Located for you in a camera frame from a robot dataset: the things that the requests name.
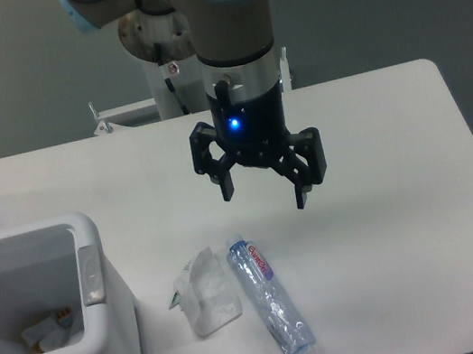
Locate clear plastic wrapper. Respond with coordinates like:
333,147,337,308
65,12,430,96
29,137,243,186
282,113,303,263
169,247,243,338

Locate white trash can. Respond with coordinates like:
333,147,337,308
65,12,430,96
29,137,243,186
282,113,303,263
0,212,144,354

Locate trash pieces inside can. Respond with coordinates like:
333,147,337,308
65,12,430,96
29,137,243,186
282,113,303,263
21,307,85,354

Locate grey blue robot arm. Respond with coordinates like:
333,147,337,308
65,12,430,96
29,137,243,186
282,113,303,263
58,0,327,207

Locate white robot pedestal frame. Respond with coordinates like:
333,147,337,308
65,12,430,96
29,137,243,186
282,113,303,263
81,33,297,137

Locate crushed clear plastic bottle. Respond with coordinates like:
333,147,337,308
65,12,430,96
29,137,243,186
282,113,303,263
226,234,320,354

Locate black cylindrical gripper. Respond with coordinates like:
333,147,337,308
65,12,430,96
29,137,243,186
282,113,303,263
190,79,327,210

